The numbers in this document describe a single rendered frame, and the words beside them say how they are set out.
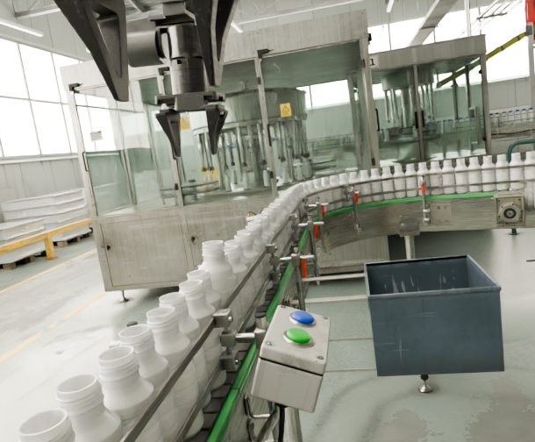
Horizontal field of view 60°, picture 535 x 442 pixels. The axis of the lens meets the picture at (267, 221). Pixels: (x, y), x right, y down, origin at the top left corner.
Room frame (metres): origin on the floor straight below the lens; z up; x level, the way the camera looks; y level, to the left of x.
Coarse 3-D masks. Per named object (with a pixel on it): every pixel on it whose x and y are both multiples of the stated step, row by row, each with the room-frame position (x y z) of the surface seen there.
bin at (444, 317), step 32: (448, 256) 1.37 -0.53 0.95; (384, 288) 1.41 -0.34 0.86; (416, 288) 1.39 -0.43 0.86; (448, 288) 1.37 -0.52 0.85; (480, 288) 1.07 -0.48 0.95; (384, 320) 1.11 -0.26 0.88; (416, 320) 1.10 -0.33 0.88; (448, 320) 1.09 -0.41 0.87; (480, 320) 1.07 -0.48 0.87; (384, 352) 1.12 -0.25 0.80; (416, 352) 1.10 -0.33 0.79; (448, 352) 1.09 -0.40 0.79; (480, 352) 1.07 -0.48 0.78
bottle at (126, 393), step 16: (112, 352) 0.46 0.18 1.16; (128, 352) 0.46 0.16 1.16; (112, 368) 0.43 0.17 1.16; (128, 368) 0.44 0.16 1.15; (112, 384) 0.43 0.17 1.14; (128, 384) 0.44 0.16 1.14; (144, 384) 0.45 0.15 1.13; (112, 400) 0.43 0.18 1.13; (128, 400) 0.43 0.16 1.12; (144, 400) 0.44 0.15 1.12; (128, 416) 0.42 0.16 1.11; (144, 432) 0.43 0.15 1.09; (160, 432) 0.45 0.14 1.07
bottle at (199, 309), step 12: (180, 288) 0.67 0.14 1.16; (192, 288) 0.66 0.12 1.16; (204, 288) 0.68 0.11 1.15; (192, 300) 0.66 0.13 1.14; (204, 300) 0.67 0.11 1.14; (192, 312) 0.66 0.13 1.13; (204, 312) 0.66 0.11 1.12; (204, 324) 0.65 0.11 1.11; (216, 336) 0.67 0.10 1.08; (204, 348) 0.65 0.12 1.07; (216, 348) 0.66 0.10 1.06; (216, 360) 0.66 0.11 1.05; (216, 384) 0.66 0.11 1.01
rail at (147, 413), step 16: (272, 240) 1.18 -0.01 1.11; (240, 288) 0.82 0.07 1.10; (224, 304) 0.71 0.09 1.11; (256, 304) 0.92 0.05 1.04; (208, 336) 0.62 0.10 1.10; (192, 352) 0.56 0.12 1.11; (176, 368) 0.51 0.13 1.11; (208, 384) 0.59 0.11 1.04; (160, 400) 0.46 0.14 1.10; (144, 416) 0.42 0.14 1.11; (192, 416) 0.53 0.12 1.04; (128, 432) 0.39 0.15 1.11
